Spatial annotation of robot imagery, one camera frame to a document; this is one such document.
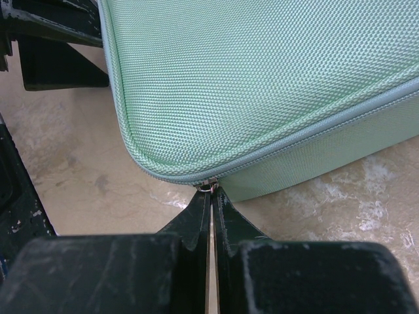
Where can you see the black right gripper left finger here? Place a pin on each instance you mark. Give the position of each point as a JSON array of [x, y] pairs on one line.
[[165, 272]]

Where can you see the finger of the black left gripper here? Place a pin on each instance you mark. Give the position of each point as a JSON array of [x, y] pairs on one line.
[[76, 22], [53, 65]]

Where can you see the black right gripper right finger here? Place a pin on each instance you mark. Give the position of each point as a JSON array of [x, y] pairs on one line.
[[256, 274]]

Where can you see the mint green medicine case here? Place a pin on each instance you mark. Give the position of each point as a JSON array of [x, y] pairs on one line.
[[260, 95]]

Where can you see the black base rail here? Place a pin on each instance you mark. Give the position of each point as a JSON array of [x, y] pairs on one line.
[[23, 216]]

